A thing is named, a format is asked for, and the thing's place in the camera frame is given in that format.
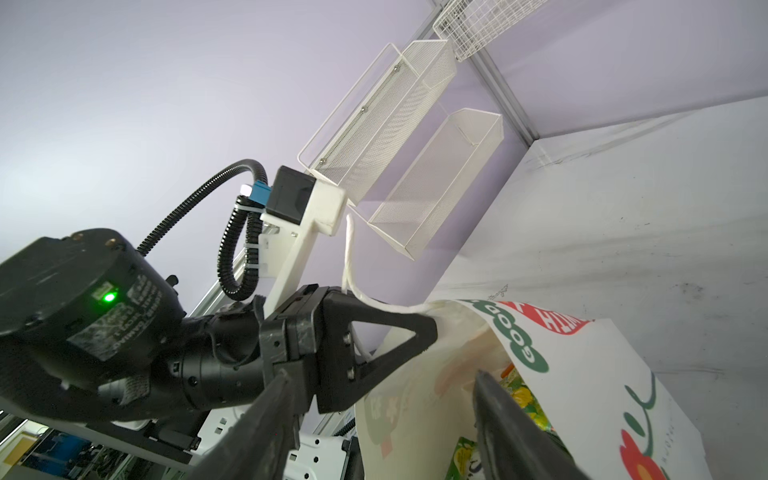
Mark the white floral paper bag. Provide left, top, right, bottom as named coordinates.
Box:
left=355, top=278, right=711, bottom=479

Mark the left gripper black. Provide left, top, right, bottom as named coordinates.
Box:
left=260, top=284, right=438, bottom=414

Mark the upper white mesh shelf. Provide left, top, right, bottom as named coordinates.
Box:
left=297, top=40, right=457, bottom=206

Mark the yellow-green snack packet back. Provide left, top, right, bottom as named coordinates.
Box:
left=445, top=371, right=578, bottom=479

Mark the white mesh shelf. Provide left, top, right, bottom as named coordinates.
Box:
left=297, top=40, right=457, bottom=206
left=367, top=108, right=504, bottom=260

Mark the white wire basket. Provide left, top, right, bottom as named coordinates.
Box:
left=432, top=0, right=547, bottom=62

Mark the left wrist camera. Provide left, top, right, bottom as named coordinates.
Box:
left=246, top=166, right=316, bottom=225

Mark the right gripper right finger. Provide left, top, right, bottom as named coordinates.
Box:
left=473, top=370, right=588, bottom=480

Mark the lower white mesh shelf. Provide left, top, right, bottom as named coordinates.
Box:
left=367, top=108, right=504, bottom=260

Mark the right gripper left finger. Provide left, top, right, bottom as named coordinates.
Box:
left=188, top=371, right=297, bottom=480

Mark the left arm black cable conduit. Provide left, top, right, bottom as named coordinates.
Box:
left=136, top=158, right=270, bottom=302

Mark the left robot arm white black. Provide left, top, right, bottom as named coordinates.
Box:
left=1, top=229, right=438, bottom=479

